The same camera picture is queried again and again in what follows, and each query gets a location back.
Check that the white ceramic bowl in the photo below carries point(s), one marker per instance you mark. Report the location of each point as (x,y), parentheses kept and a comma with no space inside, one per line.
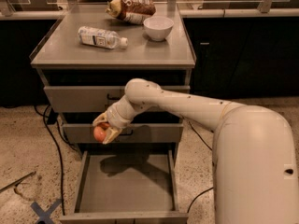
(158,28)

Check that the grey open bottom drawer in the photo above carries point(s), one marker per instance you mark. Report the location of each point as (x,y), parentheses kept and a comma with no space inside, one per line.
(126,188)

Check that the brown chip bag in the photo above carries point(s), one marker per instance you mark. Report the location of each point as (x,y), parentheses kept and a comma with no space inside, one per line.
(131,11)

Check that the blue tape cross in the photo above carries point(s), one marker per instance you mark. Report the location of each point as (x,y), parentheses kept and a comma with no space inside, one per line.
(43,216)

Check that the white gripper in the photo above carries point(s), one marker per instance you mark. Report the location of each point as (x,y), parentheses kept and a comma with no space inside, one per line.
(116,117)

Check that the dark lower wall cabinets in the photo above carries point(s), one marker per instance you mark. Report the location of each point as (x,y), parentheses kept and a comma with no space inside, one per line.
(245,57)

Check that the black top drawer handle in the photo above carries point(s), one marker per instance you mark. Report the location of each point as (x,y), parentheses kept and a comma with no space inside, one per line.
(113,98)

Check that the black drawer handle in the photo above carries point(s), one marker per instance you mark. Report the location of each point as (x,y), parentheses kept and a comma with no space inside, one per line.
(127,133)
(113,98)

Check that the grey middle drawer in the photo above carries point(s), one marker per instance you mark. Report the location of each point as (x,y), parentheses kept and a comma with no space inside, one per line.
(143,133)

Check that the grey metal drawer cabinet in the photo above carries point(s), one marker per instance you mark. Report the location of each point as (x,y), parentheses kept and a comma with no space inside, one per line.
(63,61)

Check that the grey top drawer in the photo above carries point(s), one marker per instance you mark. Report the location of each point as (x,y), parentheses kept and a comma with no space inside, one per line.
(81,99)

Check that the black middle drawer handle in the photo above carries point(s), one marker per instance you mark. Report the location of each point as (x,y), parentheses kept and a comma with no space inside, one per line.
(127,133)

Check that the metal bar on floor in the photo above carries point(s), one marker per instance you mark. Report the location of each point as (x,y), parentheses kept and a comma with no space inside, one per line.
(16,182)

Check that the red apple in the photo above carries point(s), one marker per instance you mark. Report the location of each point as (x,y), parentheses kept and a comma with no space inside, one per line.
(99,134)

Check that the clear plastic water bottle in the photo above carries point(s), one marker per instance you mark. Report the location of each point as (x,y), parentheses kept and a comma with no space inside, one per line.
(101,38)

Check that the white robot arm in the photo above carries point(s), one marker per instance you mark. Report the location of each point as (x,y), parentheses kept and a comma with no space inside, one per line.
(255,175)

